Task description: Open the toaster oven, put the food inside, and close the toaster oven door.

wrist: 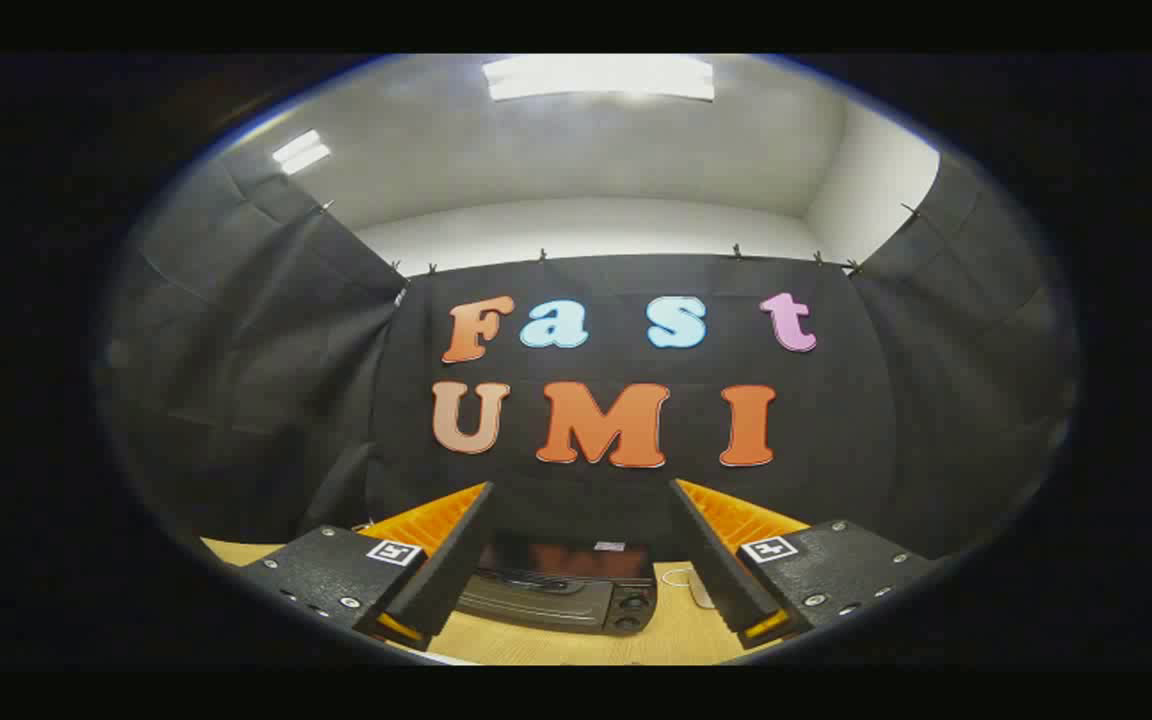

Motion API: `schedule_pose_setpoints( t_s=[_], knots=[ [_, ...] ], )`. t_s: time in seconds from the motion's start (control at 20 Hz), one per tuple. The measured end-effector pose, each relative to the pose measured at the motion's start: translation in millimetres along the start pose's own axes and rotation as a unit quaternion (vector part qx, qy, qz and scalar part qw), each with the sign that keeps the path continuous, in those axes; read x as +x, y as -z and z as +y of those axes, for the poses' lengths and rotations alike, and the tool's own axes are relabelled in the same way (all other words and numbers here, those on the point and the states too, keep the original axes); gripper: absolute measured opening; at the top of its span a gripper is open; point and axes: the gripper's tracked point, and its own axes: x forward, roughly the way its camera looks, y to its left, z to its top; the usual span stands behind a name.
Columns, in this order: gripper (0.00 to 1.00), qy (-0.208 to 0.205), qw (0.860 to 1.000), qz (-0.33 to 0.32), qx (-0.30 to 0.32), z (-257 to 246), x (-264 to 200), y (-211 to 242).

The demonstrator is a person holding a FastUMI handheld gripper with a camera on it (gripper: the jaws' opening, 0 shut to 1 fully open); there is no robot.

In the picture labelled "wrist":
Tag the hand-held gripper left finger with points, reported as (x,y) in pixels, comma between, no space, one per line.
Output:
(451,560)

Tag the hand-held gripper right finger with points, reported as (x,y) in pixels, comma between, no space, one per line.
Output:
(711,560)

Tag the black toaster oven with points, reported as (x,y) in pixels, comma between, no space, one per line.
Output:
(556,602)

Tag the black backdrop cloth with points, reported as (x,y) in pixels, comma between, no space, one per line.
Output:
(256,380)

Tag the small ceiling light panel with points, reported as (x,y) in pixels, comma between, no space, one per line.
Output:
(301,152)

